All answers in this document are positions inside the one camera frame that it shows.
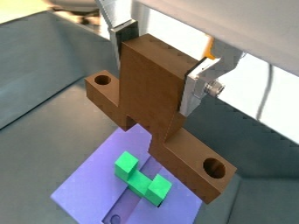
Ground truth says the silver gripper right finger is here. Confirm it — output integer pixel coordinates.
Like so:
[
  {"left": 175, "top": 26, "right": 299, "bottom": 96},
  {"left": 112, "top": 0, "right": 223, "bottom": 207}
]
[{"left": 180, "top": 38, "right": 243, "bottom": 116}]

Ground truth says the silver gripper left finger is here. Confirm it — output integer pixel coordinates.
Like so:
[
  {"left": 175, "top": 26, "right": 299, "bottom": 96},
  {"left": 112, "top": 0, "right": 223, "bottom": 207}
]
[{"left": 95, "top": 0, "right": 139, "bottom": 66}]

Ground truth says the brown T-shaped block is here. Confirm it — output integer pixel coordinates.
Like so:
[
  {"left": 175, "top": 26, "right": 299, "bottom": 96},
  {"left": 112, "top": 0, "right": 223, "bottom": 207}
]
[{"left": 86, "top": 34, "right": 237, "bottom": 203}]

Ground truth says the green U-shaped block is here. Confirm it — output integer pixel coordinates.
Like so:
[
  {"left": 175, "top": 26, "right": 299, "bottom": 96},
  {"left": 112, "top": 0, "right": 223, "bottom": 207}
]
[{"left": 115, "top": 151, "right": 172, "bottom": 207}]

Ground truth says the purple base block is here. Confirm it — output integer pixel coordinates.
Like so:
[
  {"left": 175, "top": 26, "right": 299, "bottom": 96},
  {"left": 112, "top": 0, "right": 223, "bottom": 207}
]
[{"left": 51, "top": 125, "right": 202, "bottom": 224}]

